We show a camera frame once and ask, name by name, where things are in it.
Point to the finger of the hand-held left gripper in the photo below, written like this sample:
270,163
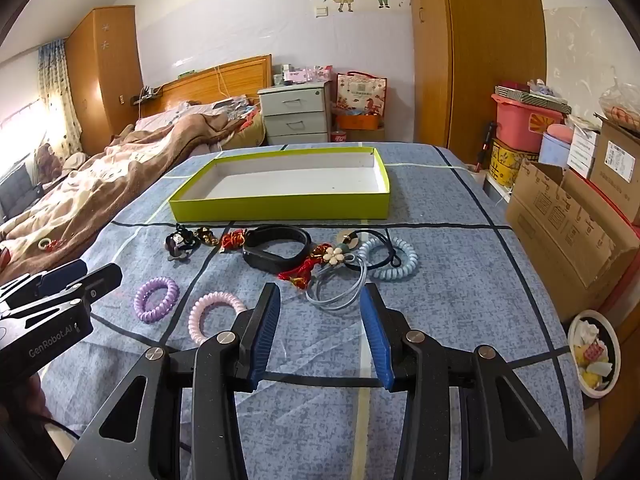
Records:
100,282
65,275

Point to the brown blanket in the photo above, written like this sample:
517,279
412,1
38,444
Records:
100,185

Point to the brown stuffed toy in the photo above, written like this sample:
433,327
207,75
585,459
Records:
47,157

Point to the black wristband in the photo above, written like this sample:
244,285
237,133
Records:
260,260

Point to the red patterned gift bag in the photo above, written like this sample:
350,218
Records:
360,92

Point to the orange box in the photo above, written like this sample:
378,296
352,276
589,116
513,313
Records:
360,121

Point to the large brown wooden wardrobe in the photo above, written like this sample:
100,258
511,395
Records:
490,60

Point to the floral curtain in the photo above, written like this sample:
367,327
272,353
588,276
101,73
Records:
60,100

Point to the pink box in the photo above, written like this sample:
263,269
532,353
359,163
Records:
305,76

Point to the striped flat box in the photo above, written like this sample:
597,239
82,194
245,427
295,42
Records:
530,97

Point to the large cardboard box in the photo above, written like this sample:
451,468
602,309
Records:
550,220

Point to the gold hair clip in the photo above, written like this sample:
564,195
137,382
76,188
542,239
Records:
206,235

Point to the yellow patterned tin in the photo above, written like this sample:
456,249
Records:
505,165

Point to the red drink can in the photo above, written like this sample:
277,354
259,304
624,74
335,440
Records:
339,136

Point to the wooden headboard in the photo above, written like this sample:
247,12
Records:
240,77

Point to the orange wooden wardrobe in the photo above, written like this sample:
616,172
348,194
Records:
115,60

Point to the green shallow cardboard box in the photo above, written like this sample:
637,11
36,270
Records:
300,180

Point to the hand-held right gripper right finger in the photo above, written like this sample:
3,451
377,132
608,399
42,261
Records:
375,330

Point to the white wall switch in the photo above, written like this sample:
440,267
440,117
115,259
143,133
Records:
321,11

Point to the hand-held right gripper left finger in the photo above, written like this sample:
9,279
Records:
265,330

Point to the clear plastic bag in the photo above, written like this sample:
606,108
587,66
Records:
620,100

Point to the light blue round box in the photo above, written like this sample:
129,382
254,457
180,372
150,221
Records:
552,147

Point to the white bowl with scraps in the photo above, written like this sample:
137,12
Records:
595,355

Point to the cardboard box white label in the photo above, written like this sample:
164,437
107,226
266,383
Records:
620,160

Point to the white power strip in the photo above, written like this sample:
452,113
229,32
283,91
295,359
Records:
147,95

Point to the pink plastic bucket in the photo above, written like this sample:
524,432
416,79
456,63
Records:
515,122

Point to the grey drawer nightstand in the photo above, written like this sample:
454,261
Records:
295,110

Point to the red and black tool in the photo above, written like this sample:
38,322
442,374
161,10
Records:
486,145

